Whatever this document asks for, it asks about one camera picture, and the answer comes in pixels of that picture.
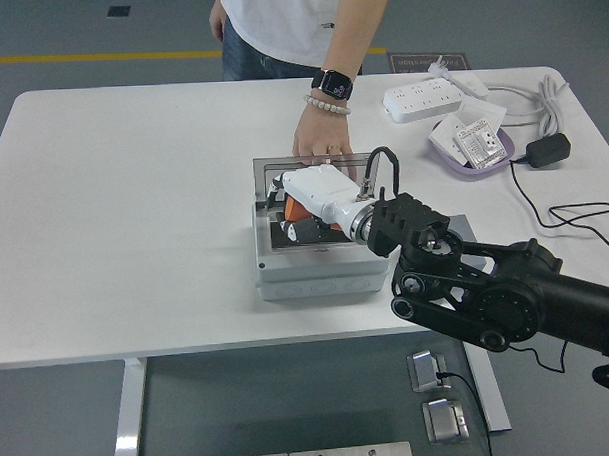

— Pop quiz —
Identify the person's left hand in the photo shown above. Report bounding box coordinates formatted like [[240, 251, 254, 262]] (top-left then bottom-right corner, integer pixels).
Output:
[[289, 104, 359, 183]]

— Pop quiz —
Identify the person's right hand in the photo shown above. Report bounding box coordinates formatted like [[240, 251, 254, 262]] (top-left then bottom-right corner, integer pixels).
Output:
[[208, 0, 228, 41]]

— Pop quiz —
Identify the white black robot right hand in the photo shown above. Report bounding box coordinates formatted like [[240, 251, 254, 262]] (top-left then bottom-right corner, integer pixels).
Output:
[[264, 163, 374, 246]]

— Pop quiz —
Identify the orange cylindrical battery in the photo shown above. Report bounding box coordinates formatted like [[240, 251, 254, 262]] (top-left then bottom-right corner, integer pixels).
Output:
[[281, 194, 344, 234]]

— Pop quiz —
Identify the grey plastic junction box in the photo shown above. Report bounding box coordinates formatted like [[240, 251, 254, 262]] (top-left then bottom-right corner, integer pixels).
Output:
[[251, 194, 394, 304]]

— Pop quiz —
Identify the metal floor socket box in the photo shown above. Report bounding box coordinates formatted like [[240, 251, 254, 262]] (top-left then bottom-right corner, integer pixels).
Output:
[[406, 350, 456, 393], [421, 396, 471, 445]]

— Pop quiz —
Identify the black smartwatch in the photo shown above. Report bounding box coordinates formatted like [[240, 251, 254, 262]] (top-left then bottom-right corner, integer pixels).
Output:
[[310, 67, 355, 102]]

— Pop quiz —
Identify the person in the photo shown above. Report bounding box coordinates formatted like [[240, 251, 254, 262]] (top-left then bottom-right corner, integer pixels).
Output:
[[218, 0, 368, 82]]

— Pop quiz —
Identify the white power strip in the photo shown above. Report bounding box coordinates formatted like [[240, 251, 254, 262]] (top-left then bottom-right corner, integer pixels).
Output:
[[381, 76, 466, 125]]

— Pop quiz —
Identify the brown floor sign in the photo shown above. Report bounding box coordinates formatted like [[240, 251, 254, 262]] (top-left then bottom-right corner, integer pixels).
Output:
[[387, 50, 473, 75]]

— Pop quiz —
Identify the white power plug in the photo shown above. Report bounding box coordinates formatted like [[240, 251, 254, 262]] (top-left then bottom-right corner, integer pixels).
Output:
[[427, 55, 461, 85]]

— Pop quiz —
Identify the purple plastic tray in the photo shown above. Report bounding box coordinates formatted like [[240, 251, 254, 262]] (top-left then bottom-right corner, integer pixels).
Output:
[[429, 118, 517, 184]]

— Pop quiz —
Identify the grey cube holder block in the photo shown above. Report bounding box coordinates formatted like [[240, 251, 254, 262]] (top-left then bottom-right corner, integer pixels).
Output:
[[446, 211, 498, 279]]

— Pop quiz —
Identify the clear plastic packet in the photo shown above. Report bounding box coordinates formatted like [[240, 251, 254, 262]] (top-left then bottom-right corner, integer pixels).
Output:
[[457, 99, 509, 134]]

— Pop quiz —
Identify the black power adapter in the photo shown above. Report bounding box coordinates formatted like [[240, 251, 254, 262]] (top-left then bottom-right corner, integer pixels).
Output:
[[524, 132, 573, 170]]

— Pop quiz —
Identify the white table leg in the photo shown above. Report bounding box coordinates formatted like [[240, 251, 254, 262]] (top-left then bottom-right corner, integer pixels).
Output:
[[463, 348, 513, 433], [108, 357, 152, 456]]

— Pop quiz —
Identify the white bead bracelet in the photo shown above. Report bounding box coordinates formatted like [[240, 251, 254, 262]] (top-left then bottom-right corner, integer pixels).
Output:
[[303, 89, 353, 118]]

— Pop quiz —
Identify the white wall switch panel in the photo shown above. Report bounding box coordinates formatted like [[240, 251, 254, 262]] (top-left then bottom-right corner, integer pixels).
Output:
[[427, 112, 483, 168]]

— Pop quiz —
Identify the packaged wall socket with label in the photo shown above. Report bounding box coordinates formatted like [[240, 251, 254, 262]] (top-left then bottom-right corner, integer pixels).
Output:
[[453, 119, 510, 171]]

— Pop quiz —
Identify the white power cable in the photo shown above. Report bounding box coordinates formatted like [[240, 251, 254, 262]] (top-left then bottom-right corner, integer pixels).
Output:
[[448, 71, 573, 140]]

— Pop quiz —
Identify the thin black adapter cord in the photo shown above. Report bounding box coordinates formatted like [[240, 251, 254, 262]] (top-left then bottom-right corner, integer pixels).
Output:
[[509, 152, 609, 255]]

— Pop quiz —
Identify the black floor socket cable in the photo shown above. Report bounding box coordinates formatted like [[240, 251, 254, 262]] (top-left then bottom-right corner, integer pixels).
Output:
[[437, 369, 494, 456]]

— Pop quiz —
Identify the thin black hanging cable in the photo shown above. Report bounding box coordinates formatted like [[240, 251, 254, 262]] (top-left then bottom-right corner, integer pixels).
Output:
[[508, 341, 572, 377]]

